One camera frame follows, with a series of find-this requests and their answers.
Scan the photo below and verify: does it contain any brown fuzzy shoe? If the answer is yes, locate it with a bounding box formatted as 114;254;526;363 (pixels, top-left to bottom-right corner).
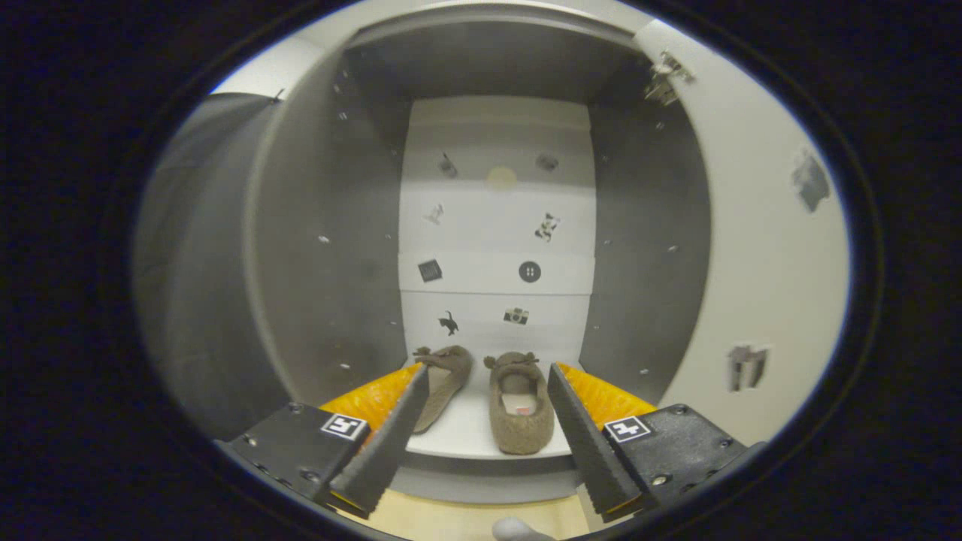
483;352;555;455
412;345;474;434

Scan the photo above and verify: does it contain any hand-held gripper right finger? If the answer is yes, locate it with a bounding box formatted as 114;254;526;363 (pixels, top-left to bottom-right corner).
547;362;767;524

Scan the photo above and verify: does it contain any white rounded object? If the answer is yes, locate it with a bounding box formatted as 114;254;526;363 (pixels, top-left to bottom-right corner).
492;516;557;541

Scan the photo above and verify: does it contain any grey shoe cabinet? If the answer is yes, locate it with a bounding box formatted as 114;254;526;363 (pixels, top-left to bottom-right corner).
242;11;713;506

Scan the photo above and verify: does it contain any black backdrop cloth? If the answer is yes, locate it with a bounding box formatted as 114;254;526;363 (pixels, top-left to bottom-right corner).
134;92;290;444

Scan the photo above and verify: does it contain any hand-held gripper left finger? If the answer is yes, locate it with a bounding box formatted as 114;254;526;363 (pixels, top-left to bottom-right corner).
214;364;431;521

